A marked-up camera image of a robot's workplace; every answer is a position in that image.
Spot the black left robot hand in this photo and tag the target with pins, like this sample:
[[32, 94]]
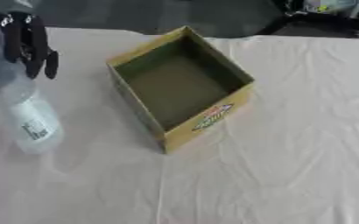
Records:
[[25, 43]]

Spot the clear plastic bottle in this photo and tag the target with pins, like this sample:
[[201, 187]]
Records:
[[34, 122]]

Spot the tan cardboard box green inside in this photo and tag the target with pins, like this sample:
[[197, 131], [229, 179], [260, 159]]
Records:
[[180, 87]]

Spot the black chair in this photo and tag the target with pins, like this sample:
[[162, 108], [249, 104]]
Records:
[[320, 20]]

